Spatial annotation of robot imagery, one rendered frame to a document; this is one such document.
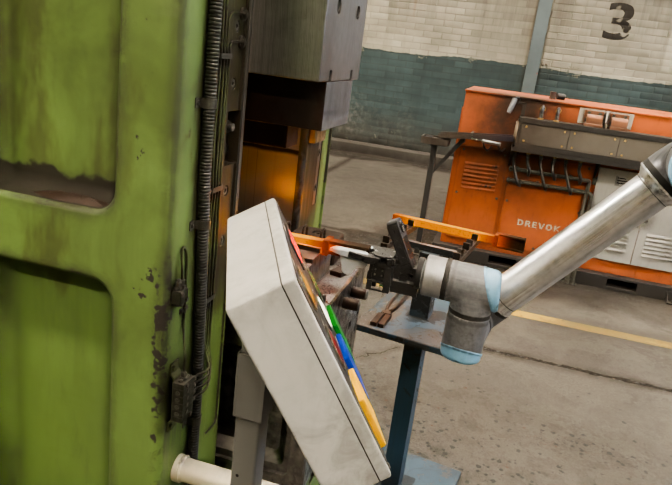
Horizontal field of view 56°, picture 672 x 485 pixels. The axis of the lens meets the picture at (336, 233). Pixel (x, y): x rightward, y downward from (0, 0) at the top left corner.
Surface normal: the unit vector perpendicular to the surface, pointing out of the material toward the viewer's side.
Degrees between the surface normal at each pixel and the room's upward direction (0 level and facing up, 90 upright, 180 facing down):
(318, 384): 90
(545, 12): 90
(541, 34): 90
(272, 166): 90
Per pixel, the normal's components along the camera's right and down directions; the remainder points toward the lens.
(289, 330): 0.16, 0.30
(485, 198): -0.26, 0.25
